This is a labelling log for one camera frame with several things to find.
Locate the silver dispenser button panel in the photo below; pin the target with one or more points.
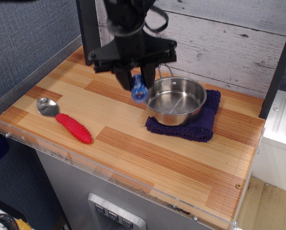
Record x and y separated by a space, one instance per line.
109 216

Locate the white metal side unit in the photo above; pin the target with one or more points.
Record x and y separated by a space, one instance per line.
270 161

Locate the silver toy fridge cabinet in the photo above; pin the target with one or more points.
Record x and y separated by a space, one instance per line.
165 200

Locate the blue plastic gum container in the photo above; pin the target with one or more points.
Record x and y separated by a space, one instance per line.
139 91

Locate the dark grey vertical post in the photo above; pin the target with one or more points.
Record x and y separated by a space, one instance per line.
89 28

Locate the red handled metal spoon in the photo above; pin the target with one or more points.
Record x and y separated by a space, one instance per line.
49 108

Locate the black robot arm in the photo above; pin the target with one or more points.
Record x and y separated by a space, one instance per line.
127 17

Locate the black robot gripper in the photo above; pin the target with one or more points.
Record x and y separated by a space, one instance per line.
142 50

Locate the dark purple folded cloth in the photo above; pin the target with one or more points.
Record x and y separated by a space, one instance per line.
200 130

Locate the stainless steel saucepan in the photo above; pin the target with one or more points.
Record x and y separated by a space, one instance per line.
175 101

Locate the dark right frame post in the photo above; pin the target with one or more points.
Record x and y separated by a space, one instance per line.
274 85

